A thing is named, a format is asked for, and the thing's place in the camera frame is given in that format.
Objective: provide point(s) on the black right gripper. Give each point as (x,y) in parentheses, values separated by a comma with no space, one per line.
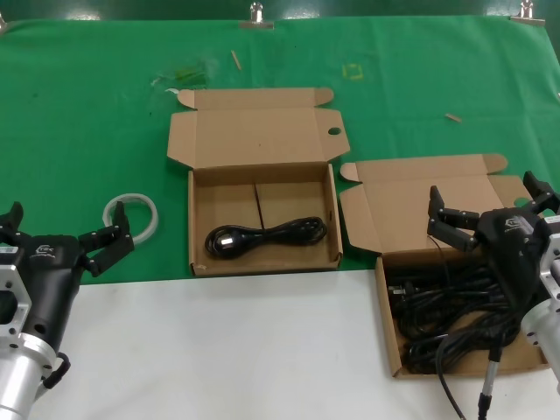
(512,245)

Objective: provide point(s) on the clear tape roll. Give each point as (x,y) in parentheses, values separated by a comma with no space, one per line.
(131,197)

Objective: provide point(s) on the thin wooden stick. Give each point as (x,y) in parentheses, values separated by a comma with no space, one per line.
(236,60)

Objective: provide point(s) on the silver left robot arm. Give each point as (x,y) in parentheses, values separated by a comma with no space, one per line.
(17,380)

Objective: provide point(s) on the open cardboard box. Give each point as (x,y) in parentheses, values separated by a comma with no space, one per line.
(394,197)
(258,131)

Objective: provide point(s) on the clear plastic wrapper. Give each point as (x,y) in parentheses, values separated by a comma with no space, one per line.
(188,74)

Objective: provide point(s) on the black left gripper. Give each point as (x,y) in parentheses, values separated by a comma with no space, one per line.
(48,271)

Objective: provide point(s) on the silver binder clip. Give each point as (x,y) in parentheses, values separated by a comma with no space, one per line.
(527,19)
(256,25)

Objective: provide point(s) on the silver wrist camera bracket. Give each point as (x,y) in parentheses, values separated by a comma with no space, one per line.
(552,262)
(11,275)

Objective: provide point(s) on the short wooden stick piece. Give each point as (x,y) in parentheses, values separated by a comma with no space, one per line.
(453,117)

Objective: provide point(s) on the green table cloth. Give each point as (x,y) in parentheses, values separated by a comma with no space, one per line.
(65,109)

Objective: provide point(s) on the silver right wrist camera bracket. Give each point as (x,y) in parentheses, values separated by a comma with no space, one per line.
(552,262)

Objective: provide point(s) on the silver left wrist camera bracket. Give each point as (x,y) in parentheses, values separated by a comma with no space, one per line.
(11,275)

